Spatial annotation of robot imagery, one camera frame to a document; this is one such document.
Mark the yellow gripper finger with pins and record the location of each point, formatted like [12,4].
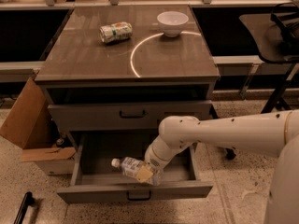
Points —
[144,174]

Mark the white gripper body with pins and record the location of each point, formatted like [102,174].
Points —
[154,162]

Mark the blue plastic water bottle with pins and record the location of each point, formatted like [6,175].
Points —
[130,166]

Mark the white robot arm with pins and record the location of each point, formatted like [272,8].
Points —
[272,134]

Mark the open middle grey drawer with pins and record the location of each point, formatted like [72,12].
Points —
[94,180]

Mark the grey drawer cabinet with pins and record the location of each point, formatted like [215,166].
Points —
[147,67]

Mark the closed upper grey drawer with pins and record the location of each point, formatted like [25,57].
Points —
[123,116]

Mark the brown cardboard box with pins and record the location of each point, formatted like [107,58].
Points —
[29,127]

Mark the crushed green soda can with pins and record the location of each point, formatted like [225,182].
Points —
[115,32]

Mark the white ceramic bowl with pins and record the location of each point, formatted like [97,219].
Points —
[172,23]

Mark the black chair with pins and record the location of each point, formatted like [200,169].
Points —
[276,37]

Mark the black handle on floor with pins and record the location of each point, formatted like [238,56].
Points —
[28,200]

